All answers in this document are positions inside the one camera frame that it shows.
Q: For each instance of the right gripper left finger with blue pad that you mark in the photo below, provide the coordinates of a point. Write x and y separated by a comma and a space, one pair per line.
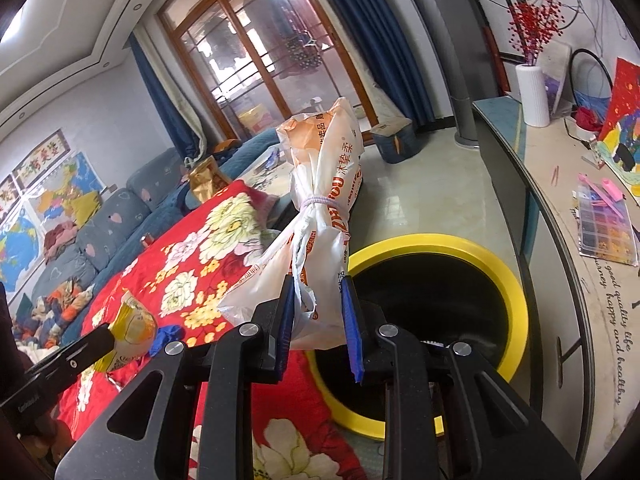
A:
189, 406

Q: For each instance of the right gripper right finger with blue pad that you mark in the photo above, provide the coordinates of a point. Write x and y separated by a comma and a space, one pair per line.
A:
492, 433

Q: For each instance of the yellow snack wrapper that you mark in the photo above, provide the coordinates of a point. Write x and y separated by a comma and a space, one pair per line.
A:
134, 330

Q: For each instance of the white orange plastic bag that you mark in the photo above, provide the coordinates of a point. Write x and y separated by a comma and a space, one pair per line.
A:
325, 151

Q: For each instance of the yellow rimmed black trash bin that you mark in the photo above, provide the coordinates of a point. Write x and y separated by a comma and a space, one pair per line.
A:
440, 288

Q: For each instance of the pile of colourful clothes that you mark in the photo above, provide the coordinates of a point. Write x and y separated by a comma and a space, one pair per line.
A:
48, 319

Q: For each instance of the blue crumpled plastic bag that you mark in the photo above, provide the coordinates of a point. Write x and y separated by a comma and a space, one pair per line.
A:
165, 335

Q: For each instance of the red floral blanket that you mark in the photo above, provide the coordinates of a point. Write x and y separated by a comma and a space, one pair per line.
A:
181, 279

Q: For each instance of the world map poster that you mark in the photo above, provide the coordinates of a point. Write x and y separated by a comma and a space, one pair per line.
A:
21, 247

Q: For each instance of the small metal can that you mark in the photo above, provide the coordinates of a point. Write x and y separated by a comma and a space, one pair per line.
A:
146, 240

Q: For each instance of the framed embroidery picture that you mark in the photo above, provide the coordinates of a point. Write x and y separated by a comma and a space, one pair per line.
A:
9, 196
40, 160

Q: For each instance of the china map poster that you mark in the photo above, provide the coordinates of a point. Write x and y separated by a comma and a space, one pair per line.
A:
71, 192

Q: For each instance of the gold foil gift bag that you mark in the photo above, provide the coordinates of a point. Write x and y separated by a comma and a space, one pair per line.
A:
206, 179

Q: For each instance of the blue sofa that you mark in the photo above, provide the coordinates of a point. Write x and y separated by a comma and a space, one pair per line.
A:
153, 200

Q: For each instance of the grey coffee table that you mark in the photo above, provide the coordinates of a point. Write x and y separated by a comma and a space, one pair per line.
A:
271, 174

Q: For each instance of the long tv cabinet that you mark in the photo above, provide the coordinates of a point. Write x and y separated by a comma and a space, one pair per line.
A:
584, 310

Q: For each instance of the bead organizer box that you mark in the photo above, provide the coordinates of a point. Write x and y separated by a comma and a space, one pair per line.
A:
603, 234

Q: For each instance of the blue left curtain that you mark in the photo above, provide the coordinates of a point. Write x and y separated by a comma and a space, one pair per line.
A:
177, 114

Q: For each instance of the blue curtain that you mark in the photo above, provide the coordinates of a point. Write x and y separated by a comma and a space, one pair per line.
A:
385, 49
177, 114

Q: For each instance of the blue storage stool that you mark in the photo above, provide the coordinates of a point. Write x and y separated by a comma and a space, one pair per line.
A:
395, 140

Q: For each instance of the colourful painting canvas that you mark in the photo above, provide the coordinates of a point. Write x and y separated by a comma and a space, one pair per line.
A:
618, 142

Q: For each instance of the white ribbed vase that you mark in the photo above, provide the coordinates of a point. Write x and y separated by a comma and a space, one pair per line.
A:
533, 95

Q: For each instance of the wooden framed glass door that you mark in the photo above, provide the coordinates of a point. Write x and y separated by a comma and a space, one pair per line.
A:
255, 63

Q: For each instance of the black hoop basket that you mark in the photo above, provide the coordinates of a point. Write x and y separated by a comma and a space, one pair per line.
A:
591, 83

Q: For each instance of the grey standing air conditioner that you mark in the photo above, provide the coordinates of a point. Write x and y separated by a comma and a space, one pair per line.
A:
457, 30

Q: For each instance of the blue right curtain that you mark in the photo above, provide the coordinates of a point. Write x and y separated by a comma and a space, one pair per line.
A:
385, 49

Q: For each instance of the red berry branches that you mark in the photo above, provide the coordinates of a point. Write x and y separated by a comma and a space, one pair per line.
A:
534, 23

